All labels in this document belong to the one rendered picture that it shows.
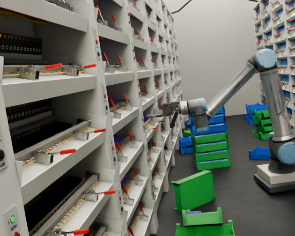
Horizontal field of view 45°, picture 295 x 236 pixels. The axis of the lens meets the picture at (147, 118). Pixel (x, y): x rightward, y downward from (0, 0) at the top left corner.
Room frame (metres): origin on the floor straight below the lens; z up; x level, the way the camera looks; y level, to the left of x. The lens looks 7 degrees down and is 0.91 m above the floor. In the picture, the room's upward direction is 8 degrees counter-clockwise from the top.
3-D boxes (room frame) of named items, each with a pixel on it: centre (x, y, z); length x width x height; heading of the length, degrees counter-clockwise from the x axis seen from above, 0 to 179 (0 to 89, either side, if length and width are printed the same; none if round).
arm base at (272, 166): (2.42, -0.89, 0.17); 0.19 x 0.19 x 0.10
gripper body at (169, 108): (2.34, -0.16, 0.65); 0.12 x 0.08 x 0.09; 81
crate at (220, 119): (3.17, -0.53, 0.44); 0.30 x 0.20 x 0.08; 89
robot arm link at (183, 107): (2.32, -0.25, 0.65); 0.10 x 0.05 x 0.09; 171
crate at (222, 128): (3.17, -0.53, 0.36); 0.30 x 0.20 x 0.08; 89
